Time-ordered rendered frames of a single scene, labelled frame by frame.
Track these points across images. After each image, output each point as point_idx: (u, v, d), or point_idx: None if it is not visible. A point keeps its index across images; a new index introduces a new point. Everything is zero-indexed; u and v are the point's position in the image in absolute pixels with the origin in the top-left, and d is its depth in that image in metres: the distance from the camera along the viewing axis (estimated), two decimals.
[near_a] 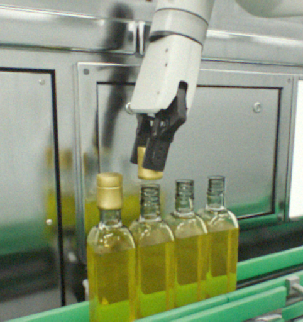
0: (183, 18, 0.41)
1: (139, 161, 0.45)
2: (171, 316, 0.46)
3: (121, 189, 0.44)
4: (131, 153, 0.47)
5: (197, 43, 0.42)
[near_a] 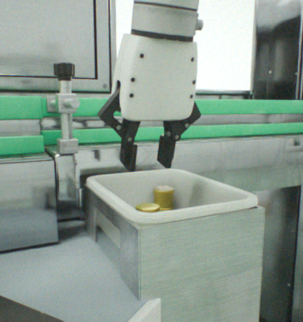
0: (132, 11, 0.38)
1: None
2: None
3: None
4: (161, 151, 0.48)
5: (131, 35, 0.37)
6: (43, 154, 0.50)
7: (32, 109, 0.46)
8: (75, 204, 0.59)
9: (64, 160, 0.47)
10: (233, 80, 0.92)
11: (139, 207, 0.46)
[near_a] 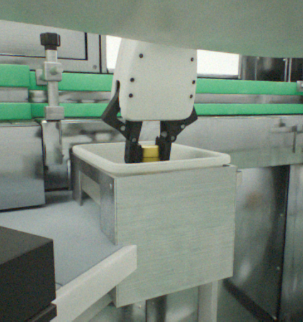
0: None
1: None
2: None
3: None
4: None
5: None
6: (31, 122, 0.52)
7: (20, 77, 0.49)
8: (63, 175, 0.62)
9: (50, 126, 0.50)
10: (221, 64, 0.95)
11: None
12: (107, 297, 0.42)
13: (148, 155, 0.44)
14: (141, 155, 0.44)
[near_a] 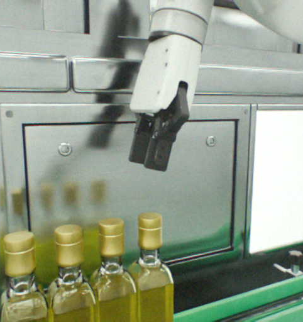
0: (183, 18, 0.41)
1: (56, 246, 0.42)
2: None
3: (31, 253, 0.40)
4: (130, 152, 0.48)
5: (197, 43, 0.42)
6: None
7: None
8: None
9: None
10: None
11: (117, 224, 0.44)
12: None
13: (161, 222, 0.48)
14: (160, 225, 0.47)
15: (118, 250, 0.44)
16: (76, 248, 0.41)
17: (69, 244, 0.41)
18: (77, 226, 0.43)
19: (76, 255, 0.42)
